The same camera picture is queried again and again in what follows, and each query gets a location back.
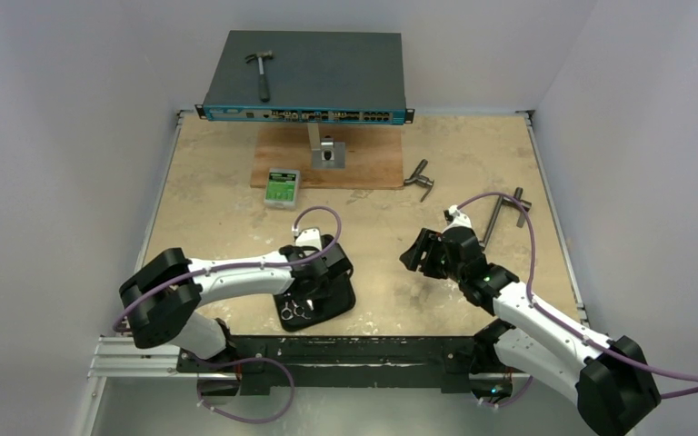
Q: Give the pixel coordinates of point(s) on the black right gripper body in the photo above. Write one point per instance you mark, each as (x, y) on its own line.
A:
(433, 249)

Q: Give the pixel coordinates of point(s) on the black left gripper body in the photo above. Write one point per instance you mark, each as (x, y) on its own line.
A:
(319, 291)

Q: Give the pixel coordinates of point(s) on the silver thinning scissors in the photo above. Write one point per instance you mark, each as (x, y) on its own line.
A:
(303, 309)

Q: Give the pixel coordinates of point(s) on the black zipper tool case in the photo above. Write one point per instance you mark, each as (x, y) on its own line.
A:
(330, 299)

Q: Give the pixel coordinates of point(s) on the silver straight scissors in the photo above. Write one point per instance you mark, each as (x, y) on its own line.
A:
(288, 311)

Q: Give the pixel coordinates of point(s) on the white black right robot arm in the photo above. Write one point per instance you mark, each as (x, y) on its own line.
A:
(586, 367)

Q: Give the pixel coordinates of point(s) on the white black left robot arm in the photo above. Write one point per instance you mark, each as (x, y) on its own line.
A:
(161, 300)

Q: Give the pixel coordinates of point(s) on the green grey device box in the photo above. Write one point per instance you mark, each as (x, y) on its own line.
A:
(281, 188)

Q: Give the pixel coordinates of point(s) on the brown wooden board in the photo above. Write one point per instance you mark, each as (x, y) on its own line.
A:
(373, 159)

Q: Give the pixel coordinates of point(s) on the small grey hammer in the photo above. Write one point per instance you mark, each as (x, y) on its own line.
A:
(263, 86)

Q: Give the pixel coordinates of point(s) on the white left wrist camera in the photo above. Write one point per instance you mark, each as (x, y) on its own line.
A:
(308, 237)

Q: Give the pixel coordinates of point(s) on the small metal door handle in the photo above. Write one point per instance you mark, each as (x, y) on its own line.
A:
(417, 178)

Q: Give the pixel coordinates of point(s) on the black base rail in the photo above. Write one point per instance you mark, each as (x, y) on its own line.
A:
(449, 364)

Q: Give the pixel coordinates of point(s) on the metal bracket stand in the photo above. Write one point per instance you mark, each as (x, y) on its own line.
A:
(326, 152)

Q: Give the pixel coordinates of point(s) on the grey network switch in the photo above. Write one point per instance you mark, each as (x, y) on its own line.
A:
(314, 77)

